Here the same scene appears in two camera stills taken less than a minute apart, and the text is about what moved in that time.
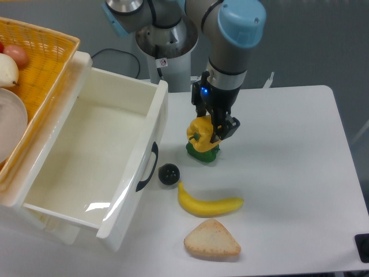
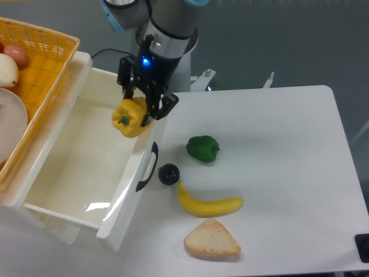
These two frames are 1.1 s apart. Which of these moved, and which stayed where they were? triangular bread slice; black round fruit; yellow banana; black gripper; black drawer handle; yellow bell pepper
Moved: yellow bell pepper; black gripper
Stayed: yellow banana; black round fruit; triangular bread slice; black drawer handle
